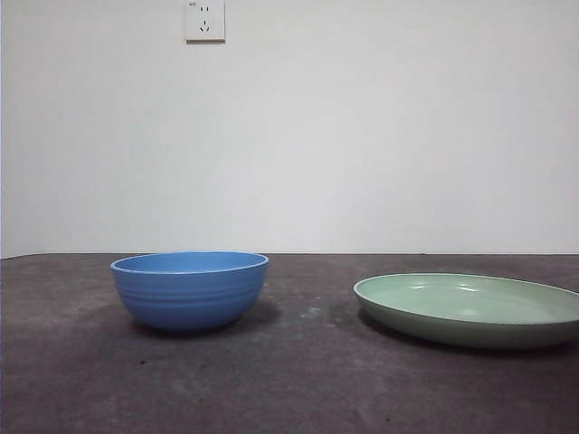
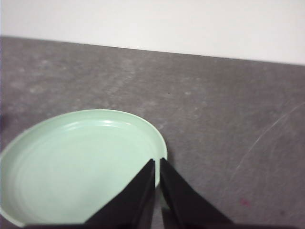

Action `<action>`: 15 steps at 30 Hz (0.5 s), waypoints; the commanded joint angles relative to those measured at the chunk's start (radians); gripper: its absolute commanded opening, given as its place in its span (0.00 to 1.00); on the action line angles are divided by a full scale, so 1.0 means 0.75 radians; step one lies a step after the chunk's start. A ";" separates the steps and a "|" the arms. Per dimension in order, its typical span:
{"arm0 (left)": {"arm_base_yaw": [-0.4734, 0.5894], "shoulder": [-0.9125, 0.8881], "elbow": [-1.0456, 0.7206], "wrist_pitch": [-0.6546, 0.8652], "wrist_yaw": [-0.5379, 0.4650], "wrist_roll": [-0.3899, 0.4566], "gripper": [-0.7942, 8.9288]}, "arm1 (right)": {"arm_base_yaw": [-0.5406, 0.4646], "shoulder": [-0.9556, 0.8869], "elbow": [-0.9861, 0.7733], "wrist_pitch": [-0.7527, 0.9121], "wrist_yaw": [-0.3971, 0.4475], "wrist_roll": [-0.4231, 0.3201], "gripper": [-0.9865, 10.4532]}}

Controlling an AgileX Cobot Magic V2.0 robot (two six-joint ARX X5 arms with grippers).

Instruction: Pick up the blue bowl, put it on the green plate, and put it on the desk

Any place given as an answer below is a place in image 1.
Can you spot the blue ribbed bowl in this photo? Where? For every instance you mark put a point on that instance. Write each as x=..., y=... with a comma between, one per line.
x=190, y=298

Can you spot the green round plate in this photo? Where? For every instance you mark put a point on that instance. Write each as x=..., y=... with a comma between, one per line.
x=452, y=325

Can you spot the white wall socket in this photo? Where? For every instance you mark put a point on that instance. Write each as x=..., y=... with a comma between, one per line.
x=205, y=27

